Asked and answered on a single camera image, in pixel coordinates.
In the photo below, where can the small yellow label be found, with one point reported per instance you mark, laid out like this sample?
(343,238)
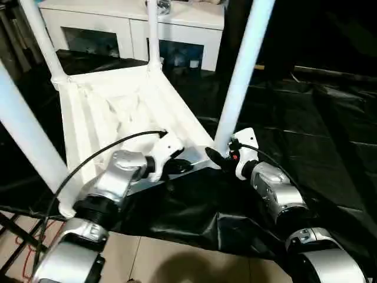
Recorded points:
(259,67)

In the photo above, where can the grey rounded robot part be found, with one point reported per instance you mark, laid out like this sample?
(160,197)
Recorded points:
(131,280)

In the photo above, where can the black plastic mat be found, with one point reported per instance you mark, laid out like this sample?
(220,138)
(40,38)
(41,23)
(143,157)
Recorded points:
(294,123)

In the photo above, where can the white jar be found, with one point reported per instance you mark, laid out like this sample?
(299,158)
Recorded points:
(193,63)
(176,60)

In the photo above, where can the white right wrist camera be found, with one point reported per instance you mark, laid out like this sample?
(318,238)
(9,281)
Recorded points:
(246,138)

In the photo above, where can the white sideboard cabinet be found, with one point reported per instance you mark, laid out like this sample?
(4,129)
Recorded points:
(103,17)

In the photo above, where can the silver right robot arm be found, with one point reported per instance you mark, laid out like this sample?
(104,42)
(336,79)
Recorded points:
(274,182)

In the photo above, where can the grey tripod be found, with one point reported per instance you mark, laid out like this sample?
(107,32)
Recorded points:
(17,38)

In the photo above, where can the black backdrop cloth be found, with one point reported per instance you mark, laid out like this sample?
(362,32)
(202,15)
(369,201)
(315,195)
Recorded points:
(324,29)

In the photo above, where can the white plastic table top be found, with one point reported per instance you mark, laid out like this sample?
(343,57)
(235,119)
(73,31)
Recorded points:
(88,118)

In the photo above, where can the black folding stand frame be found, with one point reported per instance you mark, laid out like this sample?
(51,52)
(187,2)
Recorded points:
(14,230)

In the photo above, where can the clear bag of dark parts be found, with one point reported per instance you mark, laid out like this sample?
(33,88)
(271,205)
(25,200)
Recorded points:
(164,6)

